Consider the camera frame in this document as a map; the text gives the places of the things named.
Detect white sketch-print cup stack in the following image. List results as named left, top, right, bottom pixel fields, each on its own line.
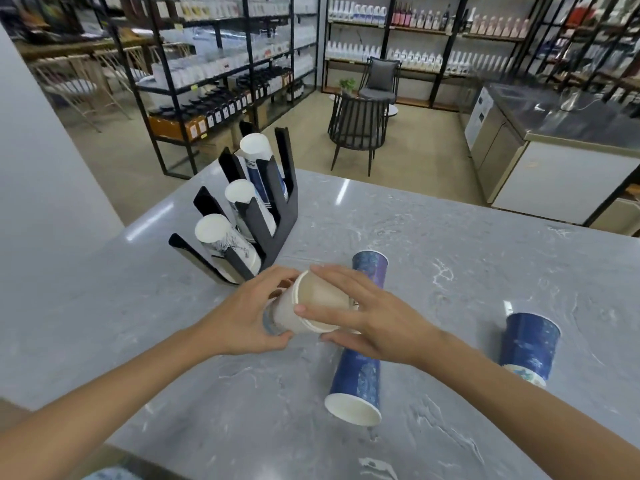
left=194, top=214, right=262, bottom=284

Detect wooden table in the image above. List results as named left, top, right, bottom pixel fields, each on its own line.
left=14, top=36, right=157, bottom=64

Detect nested blue paper cups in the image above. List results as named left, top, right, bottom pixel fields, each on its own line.
left=324, top=250, right=390, bottom=428

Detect orange cardboard box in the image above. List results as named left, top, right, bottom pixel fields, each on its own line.
left=148, top=114, right=209, bottom=144

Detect row of pink bottles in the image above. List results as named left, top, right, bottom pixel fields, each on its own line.
left=391, top=2, right=442, bottom=30

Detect single blue paper cup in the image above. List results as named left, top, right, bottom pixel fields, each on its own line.
left=499, top=312, right=562, bottom=391

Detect black shelf rack with boxes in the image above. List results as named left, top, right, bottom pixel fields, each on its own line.
left=520, top=0, right=640, bottom=108

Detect black shelf rack with jars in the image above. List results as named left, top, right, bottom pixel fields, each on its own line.
left=94, top=0, right=321, bottom=181

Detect beige paper cup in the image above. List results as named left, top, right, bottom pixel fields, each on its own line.
left=262, top=270, right=360, bottom=338

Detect white wire chair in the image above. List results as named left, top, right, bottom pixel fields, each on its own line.
left=29, top=54, right=132, bottom=134

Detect row of dark jars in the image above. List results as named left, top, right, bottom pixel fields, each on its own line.
left=149, top=66, right=294, bottom=131

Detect black shelf rack with bottles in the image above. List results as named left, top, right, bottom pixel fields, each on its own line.
left=321, top=0, right=552, bottom=113

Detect person's left forearm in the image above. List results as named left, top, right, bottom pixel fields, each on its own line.
left=0, top=322, right=226, bottom=480

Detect row of white jugs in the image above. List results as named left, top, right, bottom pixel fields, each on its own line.
left=325, top=41, right=523, bottom=77

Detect black cup holder rack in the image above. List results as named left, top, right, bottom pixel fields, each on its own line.
left=168, top=120, right=300, bottom=286

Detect person's right forearm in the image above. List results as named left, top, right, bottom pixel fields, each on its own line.
left=421, top=330, right=640, bottom=480

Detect white and blue cup stack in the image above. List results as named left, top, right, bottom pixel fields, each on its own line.
left=238, top=133, right=289, bottom=203

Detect stainless steel counter unit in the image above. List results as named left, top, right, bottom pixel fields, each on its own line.
left=459, top=81, right=640, bottom=226

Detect person's left hand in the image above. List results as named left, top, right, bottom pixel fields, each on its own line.
left=210, top=266, right=302, bottom=356

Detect grey cushioned armchair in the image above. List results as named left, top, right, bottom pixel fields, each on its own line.
left=357, top=57, right=402, bottom=103

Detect person's right hand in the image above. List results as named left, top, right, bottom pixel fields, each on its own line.
left=294, top=265, right=447, bottom=368

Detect white plain cup stack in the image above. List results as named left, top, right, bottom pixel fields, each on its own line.
left=223, top=179, right=277, bottom=243

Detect row of white bottles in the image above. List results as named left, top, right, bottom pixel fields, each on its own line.
left=328, top=0, right=389, bottom=25

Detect black slatted metal chair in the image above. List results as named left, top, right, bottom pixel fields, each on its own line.
left=327, top=90, right=391, bottom=178

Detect white notice sheet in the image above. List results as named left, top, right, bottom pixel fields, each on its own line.
left=463, top=87, right=496, bottom=151

